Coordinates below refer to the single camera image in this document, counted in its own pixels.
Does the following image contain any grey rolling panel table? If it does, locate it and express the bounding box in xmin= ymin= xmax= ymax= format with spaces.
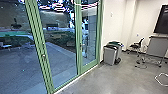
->
xmin=145 ymin=34 xmax=168 ymax=60

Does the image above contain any black wall screen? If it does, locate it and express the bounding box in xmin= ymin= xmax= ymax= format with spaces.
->
xmin=152 ymin=3 xmax=168 ymax=35

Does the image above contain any green lid trash bin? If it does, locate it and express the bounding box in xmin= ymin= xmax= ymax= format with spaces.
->
xmin=106 ymin=40 xmax=124 ymax=65

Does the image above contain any green glass door frame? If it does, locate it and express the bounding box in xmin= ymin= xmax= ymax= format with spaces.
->
xmin=23 ymin=0 xmax=105 ymax=94

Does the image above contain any black swivel office chair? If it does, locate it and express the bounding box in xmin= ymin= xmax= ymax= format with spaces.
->
xmin=127 ymin=36 xmax=147 ymax=65

